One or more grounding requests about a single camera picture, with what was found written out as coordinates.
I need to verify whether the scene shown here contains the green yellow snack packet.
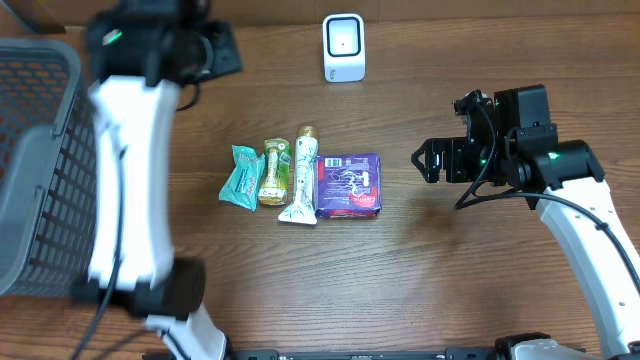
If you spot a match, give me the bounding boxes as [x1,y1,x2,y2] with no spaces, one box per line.
[258,138,291,206]

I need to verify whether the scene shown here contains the white barcode scanner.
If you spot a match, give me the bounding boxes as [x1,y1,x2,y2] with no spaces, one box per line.
[322,13,366,83]

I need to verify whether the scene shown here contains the white bamboo print tube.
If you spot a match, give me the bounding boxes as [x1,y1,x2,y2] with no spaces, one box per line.
[278,126,319,226]

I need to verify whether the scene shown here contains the teal plastic packet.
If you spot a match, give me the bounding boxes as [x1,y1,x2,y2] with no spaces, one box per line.
[219,145,266,212]

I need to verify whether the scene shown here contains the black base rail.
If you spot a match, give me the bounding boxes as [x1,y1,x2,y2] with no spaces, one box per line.
[142,331,589,360]

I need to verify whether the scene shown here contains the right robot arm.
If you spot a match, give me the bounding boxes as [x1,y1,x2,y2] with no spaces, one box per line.
[411,85,639,359]

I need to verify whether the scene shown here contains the grey plastic basket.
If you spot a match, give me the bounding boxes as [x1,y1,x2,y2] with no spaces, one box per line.
[1,38,97,297]

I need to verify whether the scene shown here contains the purple Carefree pad pack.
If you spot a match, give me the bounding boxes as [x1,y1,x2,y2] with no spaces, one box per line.
[314,153,382,219]

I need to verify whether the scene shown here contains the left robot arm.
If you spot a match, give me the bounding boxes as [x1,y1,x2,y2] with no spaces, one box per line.
[71,1,233,360]

